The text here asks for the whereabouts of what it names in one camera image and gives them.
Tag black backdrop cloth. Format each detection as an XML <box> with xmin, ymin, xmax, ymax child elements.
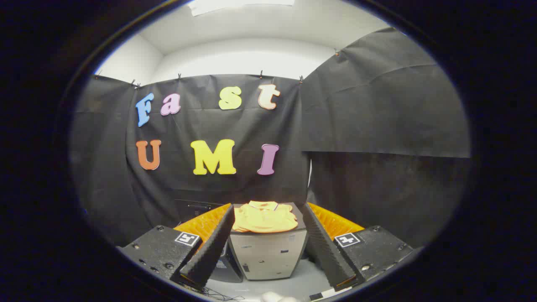
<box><xmin>69</xmin><ymin>27</ymin><xmax>471</xmax><ymax>249</ymax></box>

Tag grey cabinet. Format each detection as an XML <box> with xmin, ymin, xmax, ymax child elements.
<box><xmin>229</xmin><ymin>203</ymin><xmax>310</xmax><ymax>281</ymax></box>

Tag ceiling light panel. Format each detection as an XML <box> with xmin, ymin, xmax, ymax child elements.
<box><xmin>187</xmin><ymin>0</ymin><xmax>295</xmax><ymax>17</ymax></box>

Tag orange polo shirt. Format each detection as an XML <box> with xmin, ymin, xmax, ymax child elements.
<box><xmin>232</xmin><ymin>200</ymin><xmax>298</xmax><ymax>234</ymax></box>

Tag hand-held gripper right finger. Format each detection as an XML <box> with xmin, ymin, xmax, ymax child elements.
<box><xmin>299</xmin><ymin>203</ymin><xmax>414</xmax><ymax>292</ymax></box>

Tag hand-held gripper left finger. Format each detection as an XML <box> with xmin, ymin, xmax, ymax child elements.
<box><xmin>117</xmin><ymin>203</ymin><xmax>235</xmax><ymax>290</ymax></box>

